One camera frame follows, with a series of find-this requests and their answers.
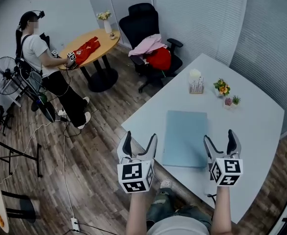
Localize person's left forearm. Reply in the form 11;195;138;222
125;191;154;235

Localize black office chair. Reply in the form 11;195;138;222
118;2;184;94

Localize red garment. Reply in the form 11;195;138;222
73;36;101;65

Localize white power strip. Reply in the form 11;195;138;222
70;217;81;233

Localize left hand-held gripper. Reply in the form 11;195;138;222
116;131;158;194

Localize white vase with flowers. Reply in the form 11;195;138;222
96;10;113;34

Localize light blue object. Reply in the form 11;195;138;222
162;110;209;169

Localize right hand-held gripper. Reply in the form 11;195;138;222
203;129;244;187

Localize white floral tissue box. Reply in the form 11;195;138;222
189;69;205;94

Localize person's jeans legs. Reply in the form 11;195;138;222
145;187;213;230

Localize round wooden table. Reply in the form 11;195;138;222
57;28;121;93

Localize white floor cable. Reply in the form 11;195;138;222
0;110;75;220

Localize pink garment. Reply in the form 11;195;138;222
128;33;169;57

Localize red bag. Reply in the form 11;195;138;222
145;47;172;71

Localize person's shoe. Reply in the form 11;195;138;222
160;179;174;189

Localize black standing fan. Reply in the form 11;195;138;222
0;56;24;108

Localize potted orange flowers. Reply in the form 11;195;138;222
213;78;231;97

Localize person's grey shirt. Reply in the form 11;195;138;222
147;215;209;235

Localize person's right forearm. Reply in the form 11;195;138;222
211;185;234;235

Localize black folding table frame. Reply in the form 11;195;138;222
0;133;43;178

